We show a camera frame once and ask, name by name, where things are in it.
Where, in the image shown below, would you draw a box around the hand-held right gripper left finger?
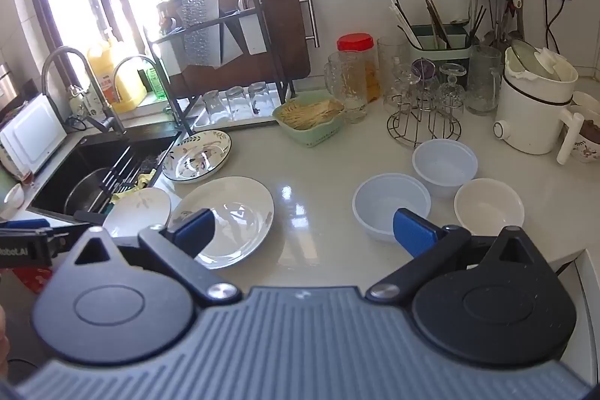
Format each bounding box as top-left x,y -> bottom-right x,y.
58,208 -> 243,307

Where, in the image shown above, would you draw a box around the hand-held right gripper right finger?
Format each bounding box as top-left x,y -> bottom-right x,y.
364,207 -> 560,302

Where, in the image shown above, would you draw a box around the wide translucent plastic bowl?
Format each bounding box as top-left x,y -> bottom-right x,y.
352,174 -> 432,244

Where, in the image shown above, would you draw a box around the large white plate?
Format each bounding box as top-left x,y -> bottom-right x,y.
171,176 -> 275,271

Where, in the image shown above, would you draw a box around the small leaf-print white plate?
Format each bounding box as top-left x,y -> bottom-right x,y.
102,187 -> 172,239

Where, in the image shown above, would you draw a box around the floral deep plate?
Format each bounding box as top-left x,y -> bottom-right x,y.
162,129 -> 233,184

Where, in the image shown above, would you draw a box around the tall translucent plastic bowl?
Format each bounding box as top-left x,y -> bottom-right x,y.
412,139 -> 479,199

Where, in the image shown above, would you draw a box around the cream white bowl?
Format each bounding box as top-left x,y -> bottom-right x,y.
454,178 -> 525,237

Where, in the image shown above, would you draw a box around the black sink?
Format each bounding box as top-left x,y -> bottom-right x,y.
27,129 -> 183,223

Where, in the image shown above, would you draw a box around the steel pot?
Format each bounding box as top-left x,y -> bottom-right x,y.
63,168 -> 119,216

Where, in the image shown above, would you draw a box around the yellow cloth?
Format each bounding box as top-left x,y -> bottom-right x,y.
110,174 -> 155,204

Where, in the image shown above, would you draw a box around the white plastic cutting board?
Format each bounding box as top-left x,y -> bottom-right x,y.
0,94 -> 69,177

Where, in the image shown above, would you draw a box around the black sink drying rack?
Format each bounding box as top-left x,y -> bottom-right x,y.
96,144 -> 158,208

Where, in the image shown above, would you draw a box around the clear glass tumbler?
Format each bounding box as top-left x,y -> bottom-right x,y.
225,85 -> 254,118
247,81 -> 275,113
202,90 -> 231,124

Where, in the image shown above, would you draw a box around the green plastic basket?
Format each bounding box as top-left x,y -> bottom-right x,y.
273,93 -> 348,148

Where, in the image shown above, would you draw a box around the green bottle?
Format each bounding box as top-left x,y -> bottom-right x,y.
145,67 -> 168,102

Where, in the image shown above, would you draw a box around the tall steel faucet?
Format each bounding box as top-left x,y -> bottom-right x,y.
41,46 -> 128,137

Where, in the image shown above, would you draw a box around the inverted stemmed glass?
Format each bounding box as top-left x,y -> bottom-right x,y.
438,63 -> 466,106
394,63 -> 423,111

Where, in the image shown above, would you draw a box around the white drip tray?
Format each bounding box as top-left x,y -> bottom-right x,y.
193,81 -> 294,133

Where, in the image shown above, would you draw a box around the dry noodles bundle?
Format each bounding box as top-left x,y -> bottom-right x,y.
280,99 -> 346,132

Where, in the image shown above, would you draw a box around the purple glass cup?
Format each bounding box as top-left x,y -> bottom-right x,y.
411,58 -> 440,83

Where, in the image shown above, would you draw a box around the yellow oil bottle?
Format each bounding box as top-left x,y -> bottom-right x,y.
87,36 -> 147,113

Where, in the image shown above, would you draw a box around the white electric cooker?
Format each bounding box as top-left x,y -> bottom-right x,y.
492,38 -> 585,165

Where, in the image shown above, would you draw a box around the large textured glass mug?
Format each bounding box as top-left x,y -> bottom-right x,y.
464,45 -> 504,117

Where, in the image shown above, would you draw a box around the textured glass tumbler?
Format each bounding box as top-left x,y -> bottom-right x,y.
377,36 -> 411,111

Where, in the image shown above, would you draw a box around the small steel faucet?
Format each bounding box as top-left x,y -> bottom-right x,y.
112,54 -> 163,102

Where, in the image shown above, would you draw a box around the green utensil holder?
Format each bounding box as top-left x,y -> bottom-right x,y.
407,24 -> 472,78

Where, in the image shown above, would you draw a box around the printed ceramic mug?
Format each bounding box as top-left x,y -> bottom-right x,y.
568,91 -> 600,165

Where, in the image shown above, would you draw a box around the red-lid plastic jar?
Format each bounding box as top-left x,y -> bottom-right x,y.
336,33 -> 382,103

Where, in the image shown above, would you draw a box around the patterned silver knife holder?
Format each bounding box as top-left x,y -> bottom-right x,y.
175,0 -> 222,69

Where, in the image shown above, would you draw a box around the white chopsticks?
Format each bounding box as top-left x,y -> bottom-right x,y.
388,0 -> 423,50

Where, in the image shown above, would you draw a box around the black dish rack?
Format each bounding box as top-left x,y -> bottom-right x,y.
144,0 -> 297,137

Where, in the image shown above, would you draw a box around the brown chopsticks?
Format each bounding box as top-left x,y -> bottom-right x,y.
424,0 -> 453,50

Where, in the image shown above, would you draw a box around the wire cup rack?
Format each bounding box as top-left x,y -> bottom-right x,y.
387,94 -> 463,148

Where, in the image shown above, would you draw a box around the steel bar handle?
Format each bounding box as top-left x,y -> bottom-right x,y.
298,0 -> 321,49

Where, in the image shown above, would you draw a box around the black power cable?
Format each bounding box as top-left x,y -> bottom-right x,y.
541,0 -> 566,50

